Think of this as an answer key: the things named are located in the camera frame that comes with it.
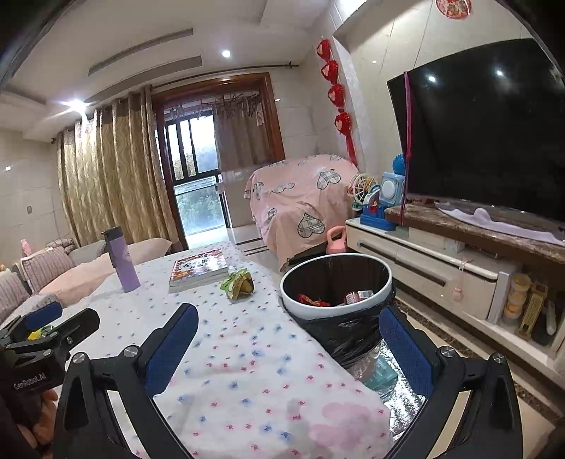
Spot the blue toy machine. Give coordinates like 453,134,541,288
359,185,398,231

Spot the yellow box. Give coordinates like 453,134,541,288
518,282,548,340

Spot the golden patterned curtain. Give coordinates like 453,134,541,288
56,85,180,249

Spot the pink kettlebell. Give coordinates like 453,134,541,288
325,225,350,255

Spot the purple water bottle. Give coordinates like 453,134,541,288
101,225,141,293

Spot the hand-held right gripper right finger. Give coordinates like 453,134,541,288
378,305,524,459

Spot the teal book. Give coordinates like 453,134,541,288
361,355,398,390

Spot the black television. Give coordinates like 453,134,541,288
387,38,565,224

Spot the pink hoop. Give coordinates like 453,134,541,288
399,72,414,227

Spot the colourful book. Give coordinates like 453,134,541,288
168,248,229,293

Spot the white cloth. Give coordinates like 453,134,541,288
434,200,565,242

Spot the silver foil floor mat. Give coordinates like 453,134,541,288
352,339,427,443

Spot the striped grey pink cushion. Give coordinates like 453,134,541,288
0,269,32,324
20,246,76,295

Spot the pink grey sofa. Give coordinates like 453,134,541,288
0,237,173,328

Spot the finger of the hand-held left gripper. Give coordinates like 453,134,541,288
0,301,63,345
8,308,100,352

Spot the red hanging lantern decoration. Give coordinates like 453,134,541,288
315,38,358,162

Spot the colourful ferris wheel toy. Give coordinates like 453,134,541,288
348,172,381,209

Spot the wooden framed balcony door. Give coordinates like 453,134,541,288
152,72,286,249

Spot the pink blanket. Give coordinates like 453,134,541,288
39,238,173,306

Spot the green yellow crumpled wrapper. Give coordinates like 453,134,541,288
220,268,255,302

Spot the person's left hand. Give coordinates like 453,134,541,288
20,389,59,452

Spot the white television cabinet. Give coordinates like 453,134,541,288
345,205,565,368

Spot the pink hanging charm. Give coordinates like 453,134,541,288
452,260,471,297

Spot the stack of yellow jars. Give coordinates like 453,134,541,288
502,273,531,321

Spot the pink heart print furniture cover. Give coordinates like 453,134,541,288
244,154,359,273

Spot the light blue toy speaker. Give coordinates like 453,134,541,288
380,172,406,206

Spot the white bin with black bag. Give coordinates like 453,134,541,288
280,253,395,370

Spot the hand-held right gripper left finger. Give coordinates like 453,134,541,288
56,303,200,459

